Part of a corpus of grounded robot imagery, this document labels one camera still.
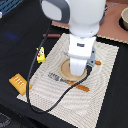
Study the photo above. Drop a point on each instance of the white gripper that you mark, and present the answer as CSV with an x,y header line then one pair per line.
x,y
81,53

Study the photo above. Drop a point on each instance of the yellow toy box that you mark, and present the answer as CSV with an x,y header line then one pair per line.
x,y
40,55

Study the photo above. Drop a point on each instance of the orange toy bread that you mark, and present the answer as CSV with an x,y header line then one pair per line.
x,y
19,83

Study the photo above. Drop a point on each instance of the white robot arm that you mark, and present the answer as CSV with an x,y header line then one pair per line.
x,y
83,18

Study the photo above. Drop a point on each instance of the round wooden plate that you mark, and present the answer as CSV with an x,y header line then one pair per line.
x,y
66,74

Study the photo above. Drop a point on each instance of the brown sausage toy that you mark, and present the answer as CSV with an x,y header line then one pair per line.
x,y
52,35

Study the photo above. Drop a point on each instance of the pink stove board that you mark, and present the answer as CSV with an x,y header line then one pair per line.
x,y
110,28

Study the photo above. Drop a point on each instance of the woven beige placemat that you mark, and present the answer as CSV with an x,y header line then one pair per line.
x,y
78,109

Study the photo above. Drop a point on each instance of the beige toy bowl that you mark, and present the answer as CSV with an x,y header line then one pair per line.
x,y
124,18

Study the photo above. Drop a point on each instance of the fork with wooden handle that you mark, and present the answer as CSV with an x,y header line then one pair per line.
x,y
58,78

